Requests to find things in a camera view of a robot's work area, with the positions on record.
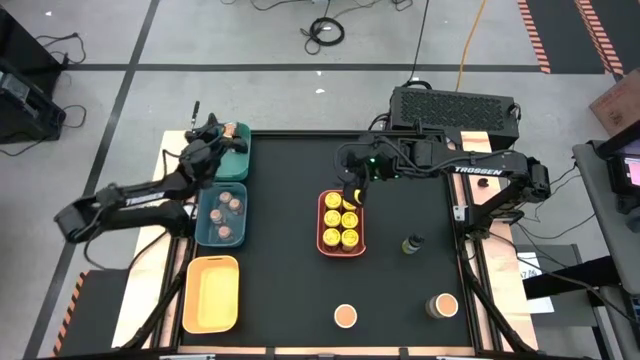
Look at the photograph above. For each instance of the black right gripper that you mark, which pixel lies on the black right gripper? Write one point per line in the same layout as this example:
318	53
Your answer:
380	162

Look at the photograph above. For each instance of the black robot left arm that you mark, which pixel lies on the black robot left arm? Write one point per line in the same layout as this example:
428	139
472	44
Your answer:
145	200

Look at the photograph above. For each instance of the brown cardboard box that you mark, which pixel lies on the brown cardboard box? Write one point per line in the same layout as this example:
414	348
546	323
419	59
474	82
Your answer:
620	105

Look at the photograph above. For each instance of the black stick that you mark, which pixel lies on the black stick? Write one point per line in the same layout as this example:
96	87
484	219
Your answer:
196	112

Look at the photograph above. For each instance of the salmon red plastic bin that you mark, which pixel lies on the salmon red plastic bin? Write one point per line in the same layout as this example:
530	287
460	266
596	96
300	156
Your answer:
344	253

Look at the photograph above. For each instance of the grey desk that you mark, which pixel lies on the grey desk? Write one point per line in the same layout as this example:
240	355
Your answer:
615	250

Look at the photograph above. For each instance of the black orange-striped floor mat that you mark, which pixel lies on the black orange-striped floor mat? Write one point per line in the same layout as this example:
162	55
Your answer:
565	35
100	315

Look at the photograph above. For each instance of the yellow tape tag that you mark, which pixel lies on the yellow tape tag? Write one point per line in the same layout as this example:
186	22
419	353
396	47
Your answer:
357	196

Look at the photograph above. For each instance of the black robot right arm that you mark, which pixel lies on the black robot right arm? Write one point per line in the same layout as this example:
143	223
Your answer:
480	170

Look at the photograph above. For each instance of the black perforated computer case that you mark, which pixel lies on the black perforated computer case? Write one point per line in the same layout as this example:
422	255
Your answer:
450	110

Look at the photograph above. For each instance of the black desk base beam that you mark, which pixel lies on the black desk base beam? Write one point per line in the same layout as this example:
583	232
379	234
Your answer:
575	277

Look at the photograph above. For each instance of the yellow plastic bin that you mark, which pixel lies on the yellow plastic bin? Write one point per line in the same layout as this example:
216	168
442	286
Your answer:
210	300

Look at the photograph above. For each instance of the white paper sheet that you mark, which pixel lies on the white paper sheet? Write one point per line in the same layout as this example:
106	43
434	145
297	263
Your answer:
527	262

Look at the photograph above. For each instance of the black monitor pink screen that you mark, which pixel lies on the black monitor pink screen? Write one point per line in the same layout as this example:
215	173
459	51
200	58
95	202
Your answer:
620	175

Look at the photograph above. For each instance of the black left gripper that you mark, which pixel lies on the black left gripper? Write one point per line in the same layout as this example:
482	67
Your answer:
205	145

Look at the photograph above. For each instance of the blue plastic bin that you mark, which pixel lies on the blue plastic bin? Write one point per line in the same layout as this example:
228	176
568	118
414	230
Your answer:
240	225

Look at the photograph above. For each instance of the black equipment case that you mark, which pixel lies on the black equipment case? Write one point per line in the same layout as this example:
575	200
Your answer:
20	45
25	120

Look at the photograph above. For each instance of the light wooden side panel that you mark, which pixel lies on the light wooden side panel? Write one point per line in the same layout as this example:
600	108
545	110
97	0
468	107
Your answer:
510	320
145	280

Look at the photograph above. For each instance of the teal plastic bin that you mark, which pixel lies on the teal plastic bin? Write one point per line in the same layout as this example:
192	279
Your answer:
236	167

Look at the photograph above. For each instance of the black diagonal support strut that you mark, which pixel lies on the black diagonal support strut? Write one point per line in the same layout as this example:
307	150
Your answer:
492	300
156	300

